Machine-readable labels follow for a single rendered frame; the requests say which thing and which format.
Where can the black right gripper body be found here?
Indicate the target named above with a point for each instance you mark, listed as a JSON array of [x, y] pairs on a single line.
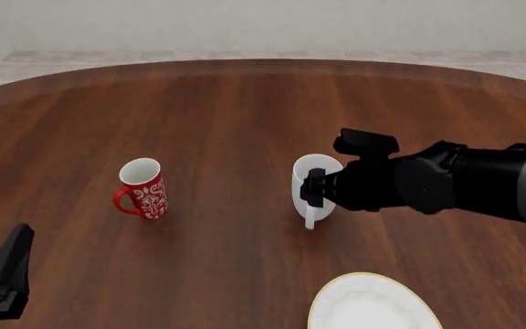
[[368, 186]]

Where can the white plate with gold rim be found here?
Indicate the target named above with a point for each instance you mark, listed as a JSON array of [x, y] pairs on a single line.
[[372, 305]]

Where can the red mug with white pattern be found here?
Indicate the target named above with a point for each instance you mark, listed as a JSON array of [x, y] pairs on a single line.
[[150, 198]]

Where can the black and grey right robot arm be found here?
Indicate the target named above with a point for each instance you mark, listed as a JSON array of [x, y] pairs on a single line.
[[482, 181]]

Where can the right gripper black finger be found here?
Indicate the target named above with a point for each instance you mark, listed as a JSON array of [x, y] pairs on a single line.
[[318, 172], [313, 192]]

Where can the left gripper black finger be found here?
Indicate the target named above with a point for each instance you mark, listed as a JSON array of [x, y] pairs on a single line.
[[9, 255]]

